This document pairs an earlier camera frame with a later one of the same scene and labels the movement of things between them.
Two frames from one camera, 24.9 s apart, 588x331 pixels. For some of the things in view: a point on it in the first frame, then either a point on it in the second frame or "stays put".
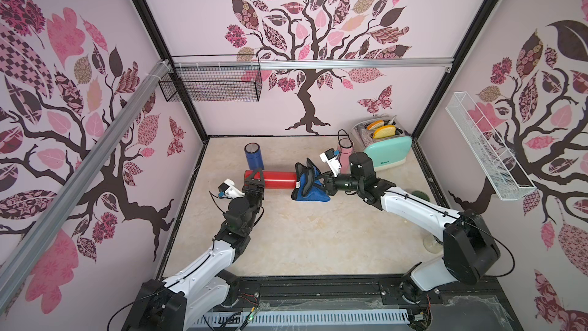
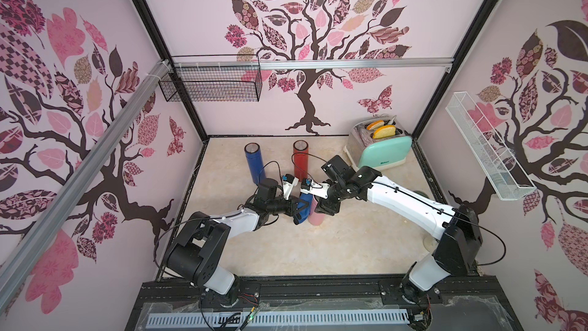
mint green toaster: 383,139 stays put
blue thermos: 253,155 stays put
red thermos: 275,179 to 301,153
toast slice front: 384,131 stays put
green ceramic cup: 422,194 stays put
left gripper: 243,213 to 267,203
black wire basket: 216,78 stays put
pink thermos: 344,149 to 315,218
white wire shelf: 501,171 stays put
